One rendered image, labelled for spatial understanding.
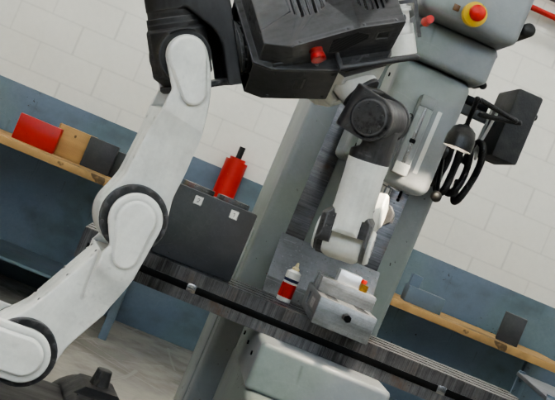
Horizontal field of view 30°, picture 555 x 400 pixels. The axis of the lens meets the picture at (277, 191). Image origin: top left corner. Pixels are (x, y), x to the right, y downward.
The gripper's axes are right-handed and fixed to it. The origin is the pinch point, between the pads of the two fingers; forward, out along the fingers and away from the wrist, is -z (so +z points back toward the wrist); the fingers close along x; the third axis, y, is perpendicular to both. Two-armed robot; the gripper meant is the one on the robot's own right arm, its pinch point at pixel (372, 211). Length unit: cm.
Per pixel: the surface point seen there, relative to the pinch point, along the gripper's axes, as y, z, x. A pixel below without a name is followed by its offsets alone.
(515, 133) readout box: -37, -29, -26
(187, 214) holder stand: 19.6, 19.9, 40.5
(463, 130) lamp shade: -25.4, 21.1, -15.3
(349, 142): -15.0, -6.5, 14.0
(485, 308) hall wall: 16, -452, -41
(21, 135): 28, -301, 249
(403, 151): -16.2, 12.6, -2.8
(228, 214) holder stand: 15.6, 15.3, 32.0
